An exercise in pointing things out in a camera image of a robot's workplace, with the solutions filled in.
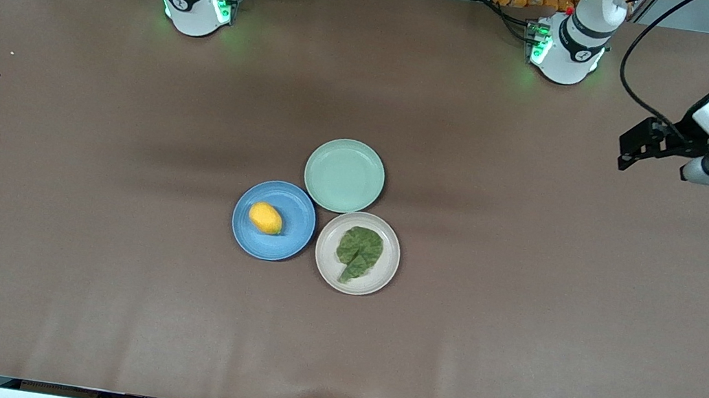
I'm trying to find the yellow lemon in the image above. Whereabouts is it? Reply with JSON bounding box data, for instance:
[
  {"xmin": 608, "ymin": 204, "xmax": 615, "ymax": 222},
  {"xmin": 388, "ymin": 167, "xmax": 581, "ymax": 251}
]
[{"xmin": 246, "ymin": 200, "xmax": 286, "ymax": 237}]

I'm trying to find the blue plate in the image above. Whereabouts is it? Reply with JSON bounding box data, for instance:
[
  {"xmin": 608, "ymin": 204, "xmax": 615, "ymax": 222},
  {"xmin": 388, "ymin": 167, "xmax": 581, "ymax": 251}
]
[{"xmin": 227, "ymin": 175, "xmax": 322, "ymax": 267}]

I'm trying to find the beige plate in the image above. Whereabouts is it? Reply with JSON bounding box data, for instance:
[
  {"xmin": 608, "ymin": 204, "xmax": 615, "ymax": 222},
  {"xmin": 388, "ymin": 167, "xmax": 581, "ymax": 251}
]
[{"xmin": 309, "ymin": 206, "xmax": 407, "ymax": 301}]

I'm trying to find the green plate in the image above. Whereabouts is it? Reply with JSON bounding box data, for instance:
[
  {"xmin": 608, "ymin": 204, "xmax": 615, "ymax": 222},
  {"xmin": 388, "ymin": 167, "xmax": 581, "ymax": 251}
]
[{"xmin": 299, "ymin": 133, "xmax": 390, "ymax": 219}]

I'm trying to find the green lettuce leaf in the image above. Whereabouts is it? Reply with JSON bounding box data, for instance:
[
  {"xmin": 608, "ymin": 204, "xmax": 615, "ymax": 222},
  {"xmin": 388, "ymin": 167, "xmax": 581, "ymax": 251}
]
[{"xmin": 331, "ymin": 223, "xmax": 387, "ymax": 289}]

